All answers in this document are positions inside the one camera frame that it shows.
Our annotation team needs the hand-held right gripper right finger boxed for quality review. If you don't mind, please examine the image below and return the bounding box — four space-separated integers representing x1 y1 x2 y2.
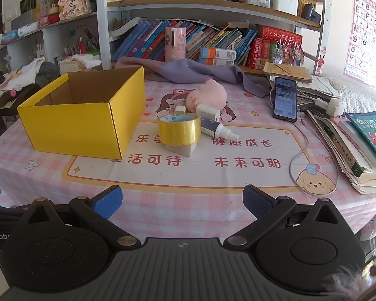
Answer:
223 184 346 248

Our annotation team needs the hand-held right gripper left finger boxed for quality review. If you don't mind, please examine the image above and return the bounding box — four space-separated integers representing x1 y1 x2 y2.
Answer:
17 186 142 249

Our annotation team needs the yellow cardboard box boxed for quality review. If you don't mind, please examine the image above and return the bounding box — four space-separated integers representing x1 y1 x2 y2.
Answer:
17 66 145 160

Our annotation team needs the white spray bottle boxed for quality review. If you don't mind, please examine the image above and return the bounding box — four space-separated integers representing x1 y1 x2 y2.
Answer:
201 117 240 141

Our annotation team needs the white rectangular block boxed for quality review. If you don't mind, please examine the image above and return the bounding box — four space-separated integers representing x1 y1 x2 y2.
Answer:
165 141 197 158

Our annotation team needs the yellow tape roll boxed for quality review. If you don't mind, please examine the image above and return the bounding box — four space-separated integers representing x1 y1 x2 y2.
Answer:
157 113 202 146

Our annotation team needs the pink plush toy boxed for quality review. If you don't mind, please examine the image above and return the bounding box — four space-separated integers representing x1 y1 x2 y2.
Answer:
185 79 229 113

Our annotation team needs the pink checked tablecloth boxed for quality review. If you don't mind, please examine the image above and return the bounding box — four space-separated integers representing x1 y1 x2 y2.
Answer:
0 77 376 248

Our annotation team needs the stack of workbooks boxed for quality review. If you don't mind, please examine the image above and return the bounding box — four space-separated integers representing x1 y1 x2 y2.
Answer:
305 110 376 195

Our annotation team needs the black smartphone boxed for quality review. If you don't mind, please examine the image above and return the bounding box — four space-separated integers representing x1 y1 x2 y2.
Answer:
272 76 298 122

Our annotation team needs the pile of clothes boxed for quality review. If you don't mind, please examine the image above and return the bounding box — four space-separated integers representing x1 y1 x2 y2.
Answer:
0 57 61 95

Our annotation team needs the grey fluffy fabric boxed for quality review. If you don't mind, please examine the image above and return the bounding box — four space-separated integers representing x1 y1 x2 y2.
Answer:
321 265 376 301

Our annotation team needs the white power adapter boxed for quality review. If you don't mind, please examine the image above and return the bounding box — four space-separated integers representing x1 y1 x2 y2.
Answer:
315 97 347 116

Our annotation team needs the teal children's book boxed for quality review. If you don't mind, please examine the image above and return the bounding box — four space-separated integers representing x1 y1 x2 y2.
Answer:
345 110 376 165

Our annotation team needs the brown paper envelope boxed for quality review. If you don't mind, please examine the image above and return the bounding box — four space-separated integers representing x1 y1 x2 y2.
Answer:
262 61 313 84

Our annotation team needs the purple cloth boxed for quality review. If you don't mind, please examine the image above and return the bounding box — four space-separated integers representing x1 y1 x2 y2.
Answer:
115 56 270 98

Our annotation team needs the beige cloth bag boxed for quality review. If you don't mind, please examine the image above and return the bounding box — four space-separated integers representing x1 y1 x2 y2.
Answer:
59 53 102 76

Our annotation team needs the orange blue white carton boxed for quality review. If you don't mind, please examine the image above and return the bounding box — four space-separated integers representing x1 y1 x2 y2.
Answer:
200 47 236 59
199 57 235 67

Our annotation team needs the thick red dictionary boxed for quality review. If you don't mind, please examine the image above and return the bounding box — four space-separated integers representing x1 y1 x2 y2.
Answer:
247 38 262 69

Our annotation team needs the thin red book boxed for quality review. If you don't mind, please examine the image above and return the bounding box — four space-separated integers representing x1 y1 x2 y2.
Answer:
260 39 272 66

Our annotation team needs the grey knitted blanket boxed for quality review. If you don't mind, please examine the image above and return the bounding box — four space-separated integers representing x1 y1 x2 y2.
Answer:
326 75 376 123

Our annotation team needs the colourful acrylic ornament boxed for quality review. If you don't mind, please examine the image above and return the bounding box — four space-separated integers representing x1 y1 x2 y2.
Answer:
274 39 304 66

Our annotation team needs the cartoon rabbit sticker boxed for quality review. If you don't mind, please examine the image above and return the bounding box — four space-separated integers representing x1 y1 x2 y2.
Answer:
313 46 328 76

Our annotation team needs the white cubby shelf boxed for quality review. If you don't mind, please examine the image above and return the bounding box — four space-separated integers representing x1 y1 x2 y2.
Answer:
0 11 109 72

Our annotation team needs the row of leaning books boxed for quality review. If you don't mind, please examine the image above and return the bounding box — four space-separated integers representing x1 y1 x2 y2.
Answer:
111 20 259 69

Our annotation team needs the red flat box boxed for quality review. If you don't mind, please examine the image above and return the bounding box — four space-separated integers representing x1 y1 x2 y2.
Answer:
258 25 303 43

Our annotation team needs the pink cylindrical device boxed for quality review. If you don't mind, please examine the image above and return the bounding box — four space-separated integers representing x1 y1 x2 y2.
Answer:
165 27 187 62

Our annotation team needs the black desk device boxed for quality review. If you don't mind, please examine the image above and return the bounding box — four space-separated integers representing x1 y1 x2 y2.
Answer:
302 3 322 24

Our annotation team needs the pink figurine decoration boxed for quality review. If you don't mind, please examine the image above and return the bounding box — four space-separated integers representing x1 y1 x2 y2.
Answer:
58 0 93 20

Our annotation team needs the white pen box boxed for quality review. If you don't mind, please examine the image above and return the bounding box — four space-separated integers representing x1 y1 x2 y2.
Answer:
269 0 300 16

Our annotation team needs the white bookshelf frame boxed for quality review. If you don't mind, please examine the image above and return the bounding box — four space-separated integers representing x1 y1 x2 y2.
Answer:
96 0 333 79

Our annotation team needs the alphabet wall poster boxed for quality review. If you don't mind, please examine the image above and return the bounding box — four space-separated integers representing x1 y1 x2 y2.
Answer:
343 0 376 91

